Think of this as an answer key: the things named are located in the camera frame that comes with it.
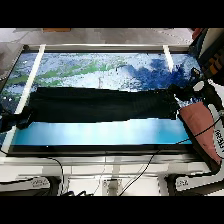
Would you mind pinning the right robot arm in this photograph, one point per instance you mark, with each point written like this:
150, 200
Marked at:
219, 140

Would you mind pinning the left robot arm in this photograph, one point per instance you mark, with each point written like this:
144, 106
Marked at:
40, 182

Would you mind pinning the black pants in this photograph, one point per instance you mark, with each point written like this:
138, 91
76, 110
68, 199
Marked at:
100, 105

